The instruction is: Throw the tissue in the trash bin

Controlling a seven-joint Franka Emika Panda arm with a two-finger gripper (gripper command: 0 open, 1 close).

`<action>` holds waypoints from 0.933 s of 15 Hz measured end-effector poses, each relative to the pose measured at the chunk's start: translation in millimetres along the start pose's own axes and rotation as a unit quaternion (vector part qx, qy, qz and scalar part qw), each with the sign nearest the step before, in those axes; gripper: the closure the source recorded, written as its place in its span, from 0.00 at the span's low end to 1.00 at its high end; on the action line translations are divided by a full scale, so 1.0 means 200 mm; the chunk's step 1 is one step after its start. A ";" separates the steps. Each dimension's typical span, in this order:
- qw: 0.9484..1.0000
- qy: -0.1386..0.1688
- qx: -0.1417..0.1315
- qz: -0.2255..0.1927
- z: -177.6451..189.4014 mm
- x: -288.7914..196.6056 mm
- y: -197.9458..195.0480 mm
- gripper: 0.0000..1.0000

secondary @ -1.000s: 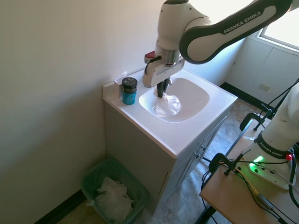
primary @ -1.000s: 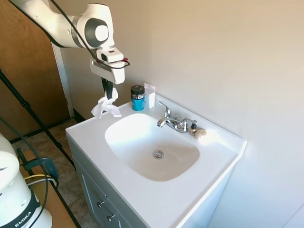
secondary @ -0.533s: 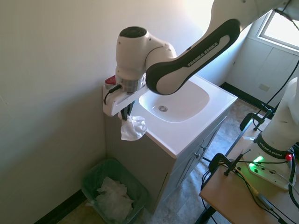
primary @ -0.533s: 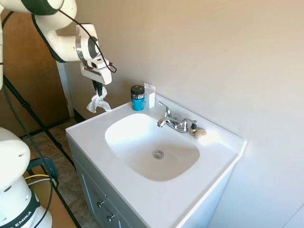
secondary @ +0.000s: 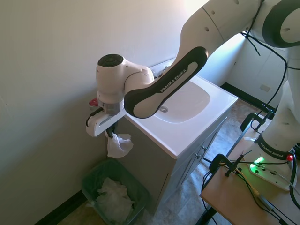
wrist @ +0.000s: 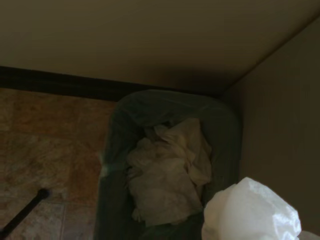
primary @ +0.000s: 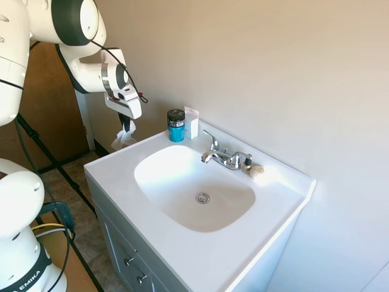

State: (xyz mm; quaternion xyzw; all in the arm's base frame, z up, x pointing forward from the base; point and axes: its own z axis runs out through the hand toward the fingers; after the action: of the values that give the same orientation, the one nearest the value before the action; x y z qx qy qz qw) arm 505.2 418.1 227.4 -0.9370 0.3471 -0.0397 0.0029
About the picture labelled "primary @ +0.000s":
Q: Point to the black C clamp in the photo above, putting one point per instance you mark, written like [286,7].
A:
[62,213]

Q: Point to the chrome sink drain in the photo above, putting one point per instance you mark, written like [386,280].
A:
[203,197]

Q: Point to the small white box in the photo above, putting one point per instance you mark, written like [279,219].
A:
[192,124]

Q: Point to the round metal cabinet knob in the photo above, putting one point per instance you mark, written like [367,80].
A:
[129,261]
[141,278]

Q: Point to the black baseboard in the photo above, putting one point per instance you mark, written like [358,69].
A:
[101,147]

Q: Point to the white sink countertop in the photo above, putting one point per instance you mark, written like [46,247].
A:
[194,255]

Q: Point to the black metal table frame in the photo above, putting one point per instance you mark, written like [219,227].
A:
[76,186]

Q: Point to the beige seashell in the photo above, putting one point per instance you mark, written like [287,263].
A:
[256,171]

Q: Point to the brown wooden door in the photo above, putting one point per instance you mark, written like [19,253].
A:
[51,106]

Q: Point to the white tissue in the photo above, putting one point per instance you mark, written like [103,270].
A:
[121,140]

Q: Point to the teal jar with black lid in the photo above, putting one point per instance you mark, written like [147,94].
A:
[177,134]

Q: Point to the grey vanity cabinet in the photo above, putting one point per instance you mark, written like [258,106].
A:
[121,237]

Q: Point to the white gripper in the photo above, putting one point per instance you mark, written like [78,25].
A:
[127,109]

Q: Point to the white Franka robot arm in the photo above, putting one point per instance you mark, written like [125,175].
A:
[88,76]

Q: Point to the small bottle with black cap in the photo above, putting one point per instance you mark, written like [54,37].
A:
[246,164]

